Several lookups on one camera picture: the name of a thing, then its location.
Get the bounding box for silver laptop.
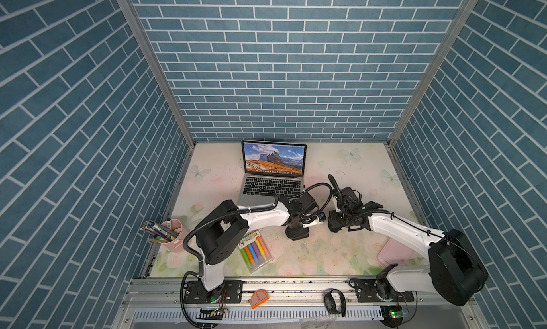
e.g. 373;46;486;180
237;140;307;207

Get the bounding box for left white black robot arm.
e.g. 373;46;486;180
182;182;333;291

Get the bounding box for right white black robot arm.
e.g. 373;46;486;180
328;175;489;306

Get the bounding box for pack of coloured highlighters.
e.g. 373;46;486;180
237;231;273;273

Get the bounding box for pink notebook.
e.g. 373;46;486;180
377;239;417;266

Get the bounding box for orange semicircular tool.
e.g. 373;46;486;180
249;289;269;309

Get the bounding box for black wristwatch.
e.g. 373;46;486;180
323;289;346;318

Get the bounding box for pink pen holder cup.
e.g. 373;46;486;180
140;219;189;253

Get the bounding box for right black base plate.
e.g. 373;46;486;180
348;279;415;303

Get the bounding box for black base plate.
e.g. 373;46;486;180
182;280;243;304
348;279;415;303

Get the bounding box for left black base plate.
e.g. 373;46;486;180
182;280;243;304

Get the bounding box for small circuit board with wires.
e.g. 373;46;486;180
197;308;229;321

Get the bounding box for aluminium front rail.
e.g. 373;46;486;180
112;277;487;328

